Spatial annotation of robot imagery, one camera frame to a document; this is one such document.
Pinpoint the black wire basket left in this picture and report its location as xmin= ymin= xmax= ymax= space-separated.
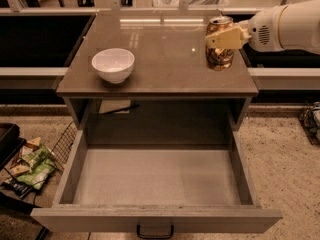
xmin=51 ymin=122 xmax=77 ymax=171

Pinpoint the grey cabinet with countertop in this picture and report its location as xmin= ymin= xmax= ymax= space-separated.
xmin=57 ymin=13 xmax=258 ymax=147

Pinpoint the open grey top drawer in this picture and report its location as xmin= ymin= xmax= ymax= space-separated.
xmin=31 ymin=133 xmax=282 ymax=234

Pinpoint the black tray left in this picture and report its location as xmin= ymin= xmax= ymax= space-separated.
xmin=0 ymin=123 xmax=26 ymax=170

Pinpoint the orange soda can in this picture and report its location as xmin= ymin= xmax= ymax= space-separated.
xmin=205 ymin=16 xmax=234 ymax=71

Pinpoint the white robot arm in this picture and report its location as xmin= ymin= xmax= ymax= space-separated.
xmin=205 ymin=0 xmax=320 ymax=55

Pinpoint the black wire basket right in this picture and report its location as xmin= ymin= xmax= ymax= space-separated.
xmin=299 ymin=102 xmax=320 ymax=145

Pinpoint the white ceramic bowl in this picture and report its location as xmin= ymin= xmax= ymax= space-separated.
xmin=91 ymin=48 xmax=135 ymax=84

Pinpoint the black drawer handle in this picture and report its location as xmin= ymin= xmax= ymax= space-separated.
xmin=136 ymin=225 xmax=175 ymax=240

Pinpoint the black wire basket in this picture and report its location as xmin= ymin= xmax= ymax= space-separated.
xmin=299 ymin=102 xmax=320 ymax=145
xmin=51 ymin=122 xmax=77 ymax=171

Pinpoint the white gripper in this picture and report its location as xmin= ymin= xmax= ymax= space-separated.
xmin=205 ymin=6 xmax=286 ymax=52

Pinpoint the yellow chip bag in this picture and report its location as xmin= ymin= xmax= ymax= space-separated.
xmin=25 ymin=137 xmax=41 ymax=150

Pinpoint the green snack bag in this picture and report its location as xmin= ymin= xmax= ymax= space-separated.
xmin=17 ymin=145 xmax=55 ymax=190

